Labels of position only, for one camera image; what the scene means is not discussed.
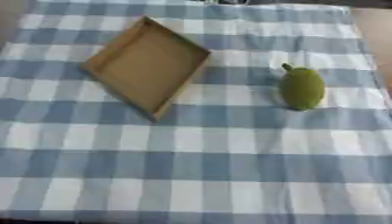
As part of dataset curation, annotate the tan cardboard box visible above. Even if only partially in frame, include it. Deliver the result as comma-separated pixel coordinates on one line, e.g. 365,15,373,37
80,15,214,123

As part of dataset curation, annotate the green toy fruit with stem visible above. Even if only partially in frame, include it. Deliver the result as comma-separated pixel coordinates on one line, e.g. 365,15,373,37
276,62,328,112

